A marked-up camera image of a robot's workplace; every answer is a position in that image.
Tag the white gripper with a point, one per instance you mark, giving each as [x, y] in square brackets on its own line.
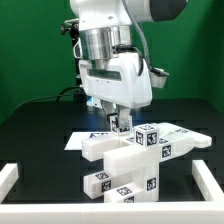
[119, 84]

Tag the white tag cube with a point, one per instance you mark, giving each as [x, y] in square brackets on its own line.
[119, 128]
[146, 135]

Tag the white chair seat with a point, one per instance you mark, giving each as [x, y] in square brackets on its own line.
[147, 178]

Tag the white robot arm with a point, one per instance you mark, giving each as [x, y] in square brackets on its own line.
[104, 31]

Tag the white U-shaped fence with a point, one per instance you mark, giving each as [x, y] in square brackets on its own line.
[209, 211]

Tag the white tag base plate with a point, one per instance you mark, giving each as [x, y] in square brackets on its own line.
[75, 143]

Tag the rear camera on stand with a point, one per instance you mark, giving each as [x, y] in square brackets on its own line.
[72, 28]

